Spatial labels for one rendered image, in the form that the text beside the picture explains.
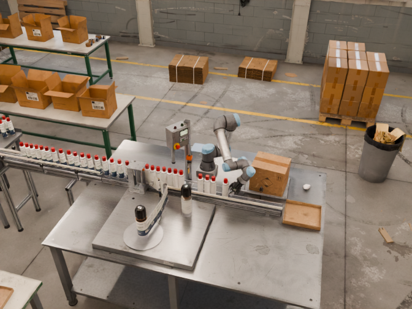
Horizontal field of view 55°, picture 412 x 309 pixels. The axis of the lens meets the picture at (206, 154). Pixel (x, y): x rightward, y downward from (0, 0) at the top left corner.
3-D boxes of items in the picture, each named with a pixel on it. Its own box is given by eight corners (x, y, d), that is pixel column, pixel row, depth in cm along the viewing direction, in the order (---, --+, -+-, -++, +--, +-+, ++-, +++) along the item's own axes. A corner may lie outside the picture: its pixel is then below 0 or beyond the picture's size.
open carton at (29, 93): (13, 110, 484) (3, 81, 462) (34, 93, 520) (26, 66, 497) (41, 113, 477) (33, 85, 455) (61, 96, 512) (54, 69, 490)
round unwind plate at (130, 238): (116, 246, 298) (116, 244, 298) (133, 217, 322) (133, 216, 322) (154, 254, 292) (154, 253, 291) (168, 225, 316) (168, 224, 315)
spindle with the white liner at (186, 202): (179, 216, 324) (178, 188, 307) (183, 208, 331) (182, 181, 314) (190, 218, 322) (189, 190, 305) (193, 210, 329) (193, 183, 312)
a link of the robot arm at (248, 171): (254, 165, 321) (257, 173, 316) (246, 173, 327) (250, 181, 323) (246, 164, 316) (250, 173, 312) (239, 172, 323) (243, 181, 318)
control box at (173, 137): (166, 146, 334) (165, 127, 323) (182, 139, 343) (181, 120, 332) (173, 151, 328) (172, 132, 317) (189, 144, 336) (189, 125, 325)
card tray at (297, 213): (282, 223, 325) (282, 219, 322) (286, 202, 345) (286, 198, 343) (319, 230, 318) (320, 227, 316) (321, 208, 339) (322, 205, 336)
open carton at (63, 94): (44, 113, 478) (37, 85, 456) (67, 93, 519) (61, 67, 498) (78, 118, 469) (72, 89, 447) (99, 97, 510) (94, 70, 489)
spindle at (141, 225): (135, 237, 304) (131, 210, 287) (140, 228, 311) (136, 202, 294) (146, 240, 302) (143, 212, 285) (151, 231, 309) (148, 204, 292)
